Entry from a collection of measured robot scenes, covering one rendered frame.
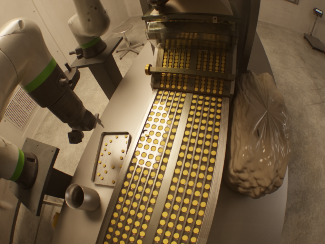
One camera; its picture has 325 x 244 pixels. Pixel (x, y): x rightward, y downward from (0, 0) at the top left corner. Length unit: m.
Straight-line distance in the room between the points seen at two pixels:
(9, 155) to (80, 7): 0.57
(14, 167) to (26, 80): 0.33
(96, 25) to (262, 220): 0.89
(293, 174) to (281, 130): 1.25
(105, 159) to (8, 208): 0.93
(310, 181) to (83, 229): 1.77
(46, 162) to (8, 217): 0.79
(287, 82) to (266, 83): 1.87
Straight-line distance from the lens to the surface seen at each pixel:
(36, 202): 0.60
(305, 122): 2.02
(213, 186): 0.32
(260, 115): 0.39
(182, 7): 0.38
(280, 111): 0.43
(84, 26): 0.69
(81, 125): 0.41
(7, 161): 0.56
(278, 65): 2.60
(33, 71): 0.31
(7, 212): 1.30
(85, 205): 0.50
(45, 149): 0.62
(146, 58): 0.88
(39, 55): 0.31
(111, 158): 0.56
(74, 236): 0.63
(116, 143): 0.57
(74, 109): 0.38
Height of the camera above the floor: 1.27
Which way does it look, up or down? 57 degrees down
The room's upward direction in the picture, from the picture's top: 17 degrees counter-clockwise
